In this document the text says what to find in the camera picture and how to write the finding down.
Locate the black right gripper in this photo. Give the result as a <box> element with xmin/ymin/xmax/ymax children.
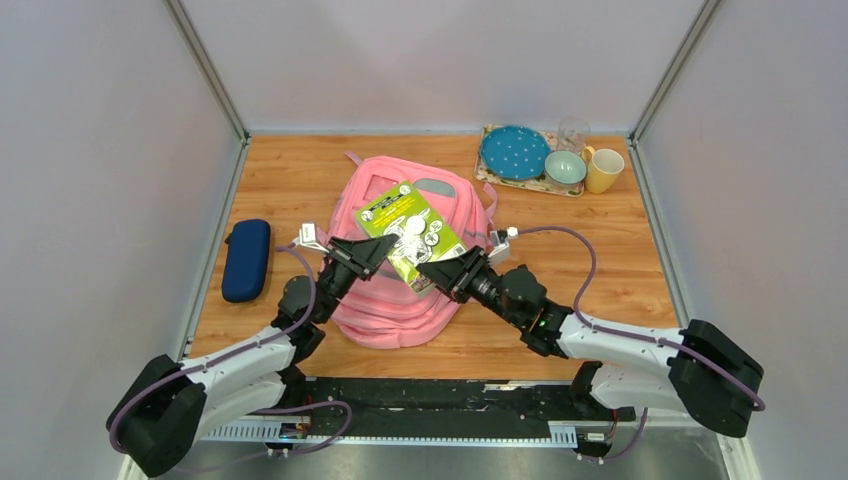
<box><xmin>418</xmin><ymin>246</ymin><xmax>523</xmax><ymax>329</ymax></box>

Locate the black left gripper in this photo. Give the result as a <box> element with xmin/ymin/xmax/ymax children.
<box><xmin>315</xmin><ymin>234</ymin><xmax>398</xmax><ymax>325</ymax></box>

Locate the green comic book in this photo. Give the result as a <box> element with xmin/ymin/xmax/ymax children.
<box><xmin>354</xmin><ymin>181</ymin><xmax>467</xmax><ymax>296</ymax></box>

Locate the pink student backpack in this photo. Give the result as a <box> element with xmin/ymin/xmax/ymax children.
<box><xmin>325</xmin><ymin>152</ymin><xmax>498</xmax><ymax>349</ymax></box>

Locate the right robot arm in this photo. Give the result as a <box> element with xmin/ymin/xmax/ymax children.
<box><xmin>417</xmin><ymin>247</ymin><xmax>765</xmax><ymax>438</ymax></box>

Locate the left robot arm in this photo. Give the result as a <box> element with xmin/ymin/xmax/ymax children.
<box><xmin>106</xmin><ymin>234</ymin><xmax>399</xmax><ymax>477</ymax></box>

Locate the blue zippered pencil case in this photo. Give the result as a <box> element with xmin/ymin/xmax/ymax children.
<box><xmin>221</xmin><ymin>219</ymin><xmax>271</xmax><ymax>303</ymax></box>

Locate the patterned serving tray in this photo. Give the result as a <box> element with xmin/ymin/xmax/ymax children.
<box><xmin>473</xmin><ymin>124</ymin><xmax>584</xmax><ymax>198</ymax></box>

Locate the blue polka dot plate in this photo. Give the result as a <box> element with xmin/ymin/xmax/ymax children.
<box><xmin>479</xmin><ymin>125</ymin><xmax>551</xmax><ymax>181</ymax></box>

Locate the light green bowl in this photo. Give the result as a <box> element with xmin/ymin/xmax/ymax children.
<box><xmin>544</xmin><ymin>150</ymin><xmax>587</xmax><ymax>185</ymax></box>

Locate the yellow mug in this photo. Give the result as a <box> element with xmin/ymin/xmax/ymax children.
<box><xmin>582</xmin><ymin>146</ymin><xmax>625</xmax><ymax>194</ymax></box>

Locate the clear drinking glass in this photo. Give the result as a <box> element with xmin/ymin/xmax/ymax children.
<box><xmin>556</xmin><ymin>116</ymin><xmax>591</xmax><ymax>154</ymax></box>

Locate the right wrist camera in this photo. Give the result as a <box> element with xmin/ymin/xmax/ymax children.
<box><xmin>488</xmin><ymin>226</ymin><xmax>519</xmax><ymax>267</ymax></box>

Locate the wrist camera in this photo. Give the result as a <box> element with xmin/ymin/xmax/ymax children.
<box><xmin>488</xmin><ymin>226</ymin><xmax>519</xmax><ymax>267</ymax></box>
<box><xmin>292</xmin><ymin>222</ymin><xmax>330</xmax><ymax>255</ymax></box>

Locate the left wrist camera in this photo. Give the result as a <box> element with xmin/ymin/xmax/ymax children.
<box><xmin>292</xmin><ymin>222</ymin><xmax>330</xmax><ymax>255</ymax></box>

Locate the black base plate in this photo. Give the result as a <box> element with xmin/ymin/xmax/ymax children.
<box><xmin>271</xmin><ymin>377</ymin><xmax>638</xmax><ymax>441</ymax></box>

